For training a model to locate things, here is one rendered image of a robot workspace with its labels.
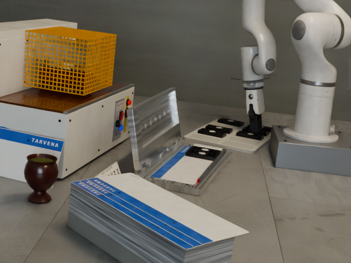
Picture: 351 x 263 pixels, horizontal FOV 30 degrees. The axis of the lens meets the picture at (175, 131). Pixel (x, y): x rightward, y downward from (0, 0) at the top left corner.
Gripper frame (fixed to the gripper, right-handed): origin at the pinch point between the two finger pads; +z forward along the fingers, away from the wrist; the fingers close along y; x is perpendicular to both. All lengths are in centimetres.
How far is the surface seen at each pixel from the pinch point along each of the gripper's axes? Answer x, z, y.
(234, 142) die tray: 2.4, 2.1, -20.7
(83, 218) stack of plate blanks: 4, -2, -125
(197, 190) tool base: -6, 3, -83
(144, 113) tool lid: 13, -17, -73
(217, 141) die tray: 7.7, 1.0, -24.3
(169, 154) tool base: 13, -1, -57
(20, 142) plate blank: 37, -14, -101
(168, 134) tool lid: 13, -7, -55
